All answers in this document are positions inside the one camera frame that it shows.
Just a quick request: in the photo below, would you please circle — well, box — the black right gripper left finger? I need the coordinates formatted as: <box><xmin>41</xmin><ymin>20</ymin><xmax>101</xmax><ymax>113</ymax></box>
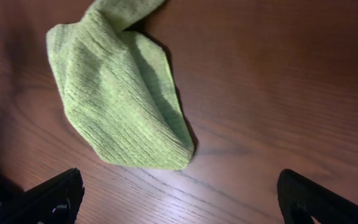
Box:
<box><xmin>0</xmin><ymin>168</ymin><xmax>85</xmax><ymax>224</ymax></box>

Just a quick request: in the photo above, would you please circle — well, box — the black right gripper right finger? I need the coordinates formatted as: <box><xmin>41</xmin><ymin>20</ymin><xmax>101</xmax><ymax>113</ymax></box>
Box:
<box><xmin>277</xmin><ymin>169</ymin><xmax>358</xmax><ymax>224</ymax></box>

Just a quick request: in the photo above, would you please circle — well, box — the light green cloth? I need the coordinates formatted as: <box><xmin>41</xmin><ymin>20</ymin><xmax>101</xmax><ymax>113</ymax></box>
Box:
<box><xmin>46</xmin><ymin>0</ymin><xmax>195</xmax><ymax>170</ymax></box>

